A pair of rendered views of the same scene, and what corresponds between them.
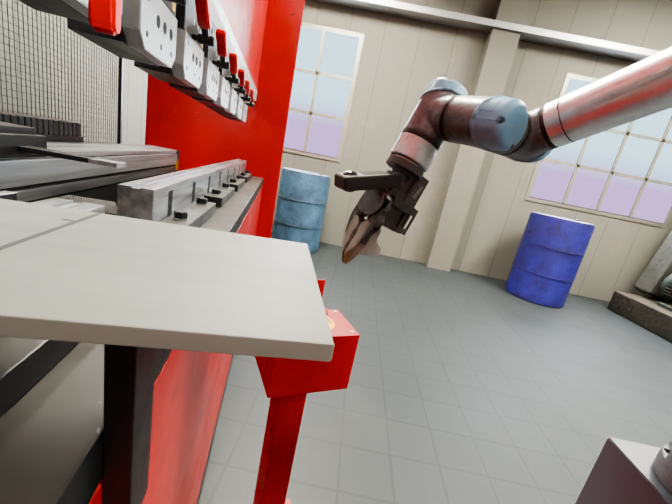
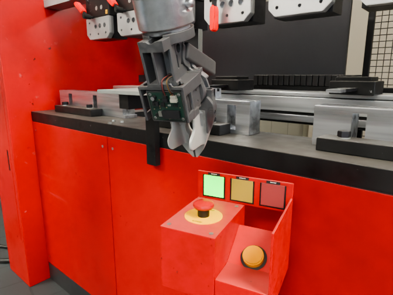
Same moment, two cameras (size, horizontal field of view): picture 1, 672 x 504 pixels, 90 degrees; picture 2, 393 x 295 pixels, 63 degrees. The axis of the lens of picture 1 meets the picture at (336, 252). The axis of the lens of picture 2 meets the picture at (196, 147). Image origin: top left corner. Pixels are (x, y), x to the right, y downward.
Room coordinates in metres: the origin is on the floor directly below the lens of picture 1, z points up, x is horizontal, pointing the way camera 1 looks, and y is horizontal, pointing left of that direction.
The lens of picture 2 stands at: (1.03, -0.34, 1.04)
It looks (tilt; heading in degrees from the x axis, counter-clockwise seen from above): 13 degrees down; 142
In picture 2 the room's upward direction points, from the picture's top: straight up
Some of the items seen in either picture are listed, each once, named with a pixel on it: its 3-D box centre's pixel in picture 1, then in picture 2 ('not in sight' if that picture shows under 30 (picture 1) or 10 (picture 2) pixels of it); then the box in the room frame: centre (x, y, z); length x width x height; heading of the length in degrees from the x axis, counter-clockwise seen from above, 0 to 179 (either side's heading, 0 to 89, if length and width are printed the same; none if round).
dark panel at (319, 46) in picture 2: not in sight; (222, 57); (-0.16, 0.74, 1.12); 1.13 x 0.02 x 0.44; 12
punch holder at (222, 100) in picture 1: (212, 75); not in sight; (1.13, 0.48, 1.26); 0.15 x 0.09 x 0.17; 12
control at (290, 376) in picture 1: (301, 323); (228, 233); (0.63, 0.04, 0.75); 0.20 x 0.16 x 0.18; 26
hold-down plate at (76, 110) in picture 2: not in sight; (76, 110); (-0.40, 0.10, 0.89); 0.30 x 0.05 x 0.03; 12
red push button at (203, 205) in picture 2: not in sight; (203, 209); (0.59, 0.01, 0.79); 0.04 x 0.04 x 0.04
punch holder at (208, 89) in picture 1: (197, 59); not in sight; (0.93, 0.44, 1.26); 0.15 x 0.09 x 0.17; 12
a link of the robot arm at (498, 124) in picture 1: (488, 124); not in sight; (0.59, -0.20, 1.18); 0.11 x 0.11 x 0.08; 37
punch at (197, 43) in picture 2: not in sight; (188, 46); (0.17, 0.28, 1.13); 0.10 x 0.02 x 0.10; 12
